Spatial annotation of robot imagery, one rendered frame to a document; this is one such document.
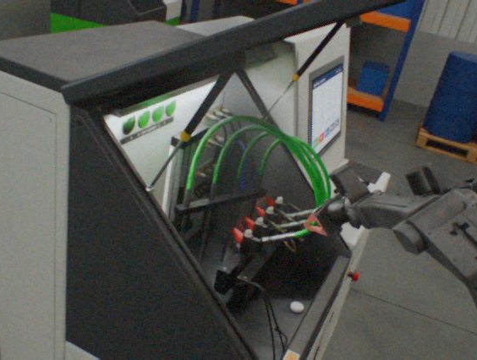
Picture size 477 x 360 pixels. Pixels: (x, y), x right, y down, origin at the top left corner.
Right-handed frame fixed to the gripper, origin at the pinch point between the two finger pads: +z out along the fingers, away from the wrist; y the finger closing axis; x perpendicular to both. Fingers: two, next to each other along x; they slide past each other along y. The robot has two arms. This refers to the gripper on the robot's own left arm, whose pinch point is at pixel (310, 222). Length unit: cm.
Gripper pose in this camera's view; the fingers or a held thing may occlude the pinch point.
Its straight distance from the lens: 127.9
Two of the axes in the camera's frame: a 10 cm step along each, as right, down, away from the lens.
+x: 5.3, 8.5, 0.6
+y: -6.3, 4.4, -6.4
